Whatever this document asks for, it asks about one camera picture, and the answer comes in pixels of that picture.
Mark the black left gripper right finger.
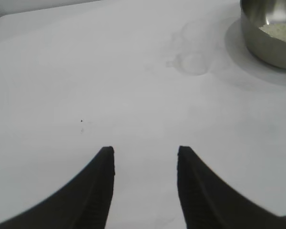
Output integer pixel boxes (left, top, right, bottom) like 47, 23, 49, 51
176, 145, 286, 229

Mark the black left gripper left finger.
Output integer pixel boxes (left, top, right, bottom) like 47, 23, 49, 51
0, 146, 116, 229

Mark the clear plastic measuring cup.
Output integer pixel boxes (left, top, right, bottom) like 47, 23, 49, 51
165, 20, 212, 77

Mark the stainless steel bowl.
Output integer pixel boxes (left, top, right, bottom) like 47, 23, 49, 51
239, 0, 286, 71

